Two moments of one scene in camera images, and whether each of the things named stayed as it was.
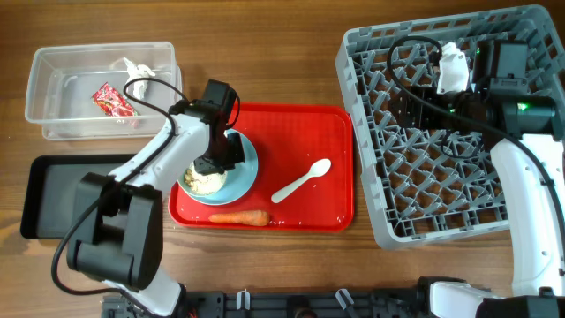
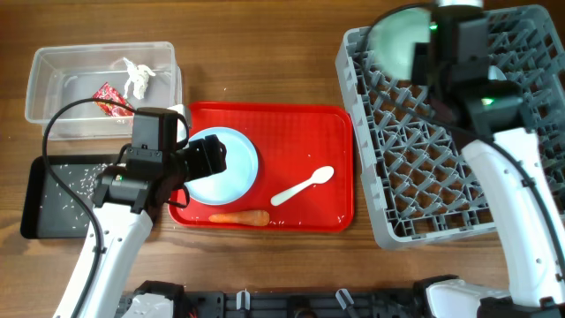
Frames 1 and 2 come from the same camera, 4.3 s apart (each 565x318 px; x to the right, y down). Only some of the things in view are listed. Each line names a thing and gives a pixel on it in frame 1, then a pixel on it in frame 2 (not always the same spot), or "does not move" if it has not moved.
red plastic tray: (305, 176) does not move
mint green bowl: (202, 184) -> (391, 36)
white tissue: (139, 71) does not move
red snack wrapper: (112, 102) does not move
